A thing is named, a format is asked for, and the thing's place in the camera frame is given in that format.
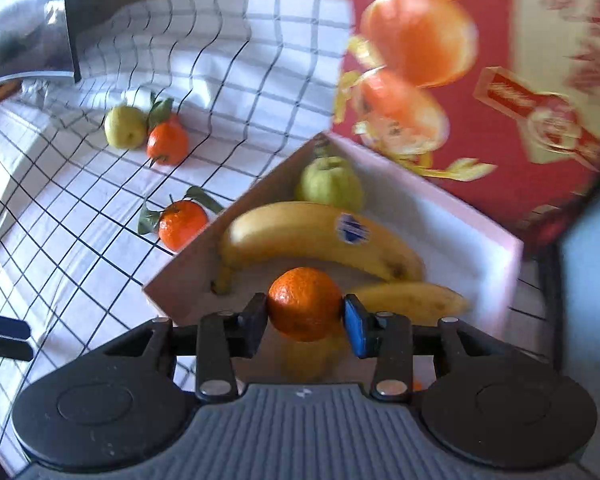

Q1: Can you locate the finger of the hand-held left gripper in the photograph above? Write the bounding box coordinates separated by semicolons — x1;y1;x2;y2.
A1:
0;336;34;362
0;312;32;341

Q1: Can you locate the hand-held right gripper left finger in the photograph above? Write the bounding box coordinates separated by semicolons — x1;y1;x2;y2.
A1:
102;292;268;402

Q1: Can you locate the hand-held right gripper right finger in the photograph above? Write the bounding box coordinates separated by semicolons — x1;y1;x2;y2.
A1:
343;293;507;402

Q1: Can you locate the leafless tangerine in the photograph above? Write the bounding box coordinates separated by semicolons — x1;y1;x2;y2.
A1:
267;267;344;343

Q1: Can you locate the large yellow banana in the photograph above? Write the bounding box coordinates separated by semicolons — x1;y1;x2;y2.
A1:
212;201;427;295

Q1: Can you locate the pink cardboard box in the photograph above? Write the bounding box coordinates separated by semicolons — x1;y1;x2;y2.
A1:
142;131;525;392

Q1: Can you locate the green pear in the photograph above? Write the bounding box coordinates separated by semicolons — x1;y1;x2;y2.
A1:
295;139;365;213
104;105;149;150

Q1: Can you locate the white checked cloth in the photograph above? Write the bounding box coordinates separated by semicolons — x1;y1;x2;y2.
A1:
0;0;566;478

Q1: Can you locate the red orange-print carton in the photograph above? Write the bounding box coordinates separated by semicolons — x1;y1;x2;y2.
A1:
331;0;600;259

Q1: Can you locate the shiny metal appliance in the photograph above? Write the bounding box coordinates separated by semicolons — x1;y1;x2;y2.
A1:
0;0;84;87

